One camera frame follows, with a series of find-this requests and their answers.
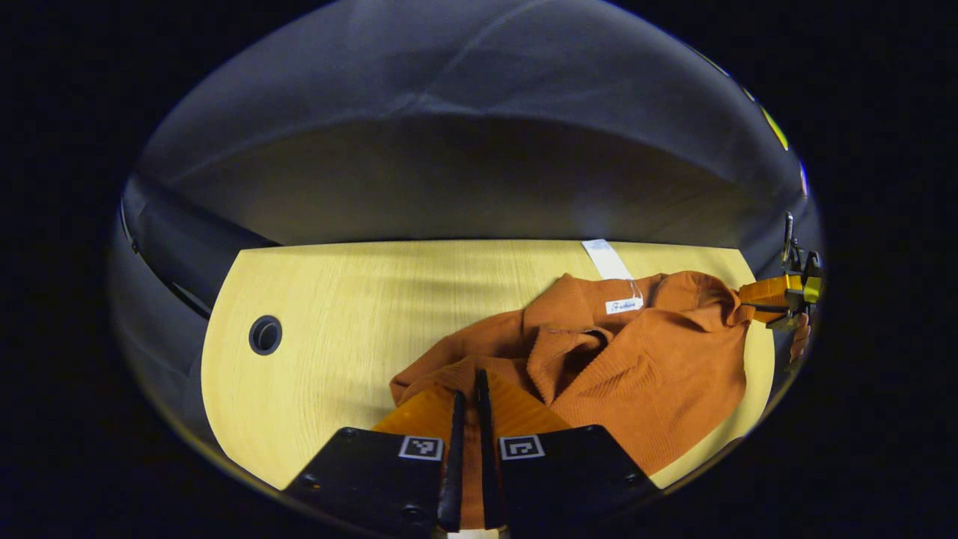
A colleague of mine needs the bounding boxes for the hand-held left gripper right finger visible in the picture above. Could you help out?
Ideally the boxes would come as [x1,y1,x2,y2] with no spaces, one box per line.
[475,369,661,532]

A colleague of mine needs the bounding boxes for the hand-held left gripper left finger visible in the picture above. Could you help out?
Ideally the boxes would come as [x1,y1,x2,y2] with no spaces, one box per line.
[283,389,466,534]

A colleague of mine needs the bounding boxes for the orange knit shirt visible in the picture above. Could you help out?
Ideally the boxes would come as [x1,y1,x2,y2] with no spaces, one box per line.
[389,238,757,529]

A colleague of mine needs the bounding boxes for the black backdrop cloth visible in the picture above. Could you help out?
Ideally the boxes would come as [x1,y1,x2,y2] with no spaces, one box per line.
[109,0,824,450]

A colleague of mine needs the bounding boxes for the black cable grommet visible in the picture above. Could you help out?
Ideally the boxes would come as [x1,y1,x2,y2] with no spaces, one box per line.
[248,315,284,356]

